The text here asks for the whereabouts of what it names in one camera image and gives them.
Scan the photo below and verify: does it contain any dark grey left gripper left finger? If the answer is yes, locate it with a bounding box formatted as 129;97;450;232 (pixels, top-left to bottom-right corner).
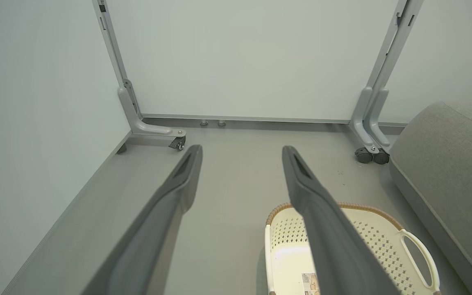
81;144;203;295

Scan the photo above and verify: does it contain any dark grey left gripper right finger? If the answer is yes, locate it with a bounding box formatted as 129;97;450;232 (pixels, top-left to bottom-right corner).
282;145;401;295

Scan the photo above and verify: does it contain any cream plastic laundry basket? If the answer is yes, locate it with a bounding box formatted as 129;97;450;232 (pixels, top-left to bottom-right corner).
264;202;442;295

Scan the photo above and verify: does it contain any printed paper label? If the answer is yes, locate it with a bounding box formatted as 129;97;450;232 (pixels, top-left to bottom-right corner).
302;272;321;295

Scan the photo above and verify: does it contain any grey fabric sofa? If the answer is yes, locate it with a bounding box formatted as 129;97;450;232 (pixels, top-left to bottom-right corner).
388;100;472;295

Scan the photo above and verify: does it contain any grey partition post with foot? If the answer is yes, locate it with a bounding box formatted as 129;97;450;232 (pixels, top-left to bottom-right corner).
92;0;187;138
363;0;424;154
349;0;409;154

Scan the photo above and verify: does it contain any grey partition bottom rail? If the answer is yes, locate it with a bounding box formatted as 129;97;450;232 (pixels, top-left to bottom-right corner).
141;113;408;128

